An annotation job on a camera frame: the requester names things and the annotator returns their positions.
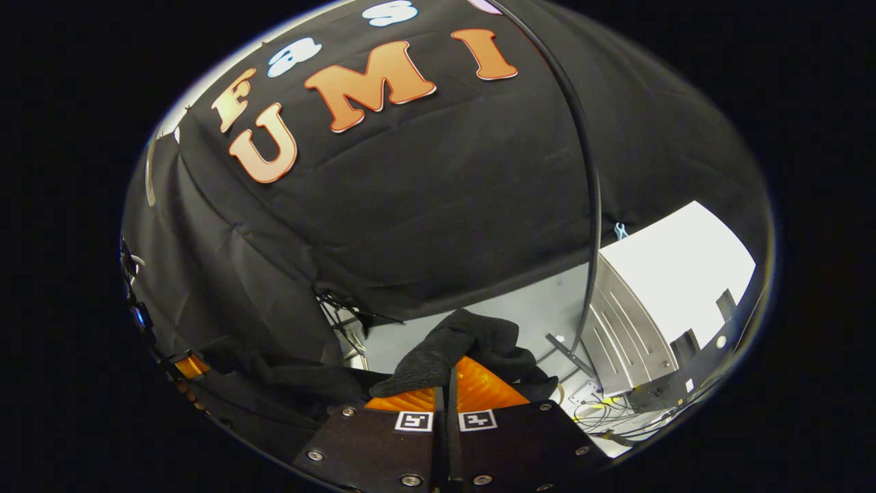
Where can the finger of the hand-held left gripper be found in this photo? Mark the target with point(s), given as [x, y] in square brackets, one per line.
[191, 366]

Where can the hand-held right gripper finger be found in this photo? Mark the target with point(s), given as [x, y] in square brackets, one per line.
[439, 452]
[454, 452]

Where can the black knit garment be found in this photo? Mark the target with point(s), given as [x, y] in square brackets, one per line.
[452, 342]

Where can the black metal clothes rack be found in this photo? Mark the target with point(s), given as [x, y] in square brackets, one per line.
[594, 171]

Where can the black stand legs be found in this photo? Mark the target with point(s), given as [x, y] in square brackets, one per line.
[356, 316]

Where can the ribbed metal case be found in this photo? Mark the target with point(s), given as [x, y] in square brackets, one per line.
[629, 335]

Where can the black equipment stand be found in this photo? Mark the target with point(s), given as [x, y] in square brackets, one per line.
[684, 380]

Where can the black backdrop cloth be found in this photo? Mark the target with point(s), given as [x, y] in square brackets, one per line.
[445, 192]

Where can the small blue clip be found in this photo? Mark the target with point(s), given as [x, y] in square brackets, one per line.
[621, 231]

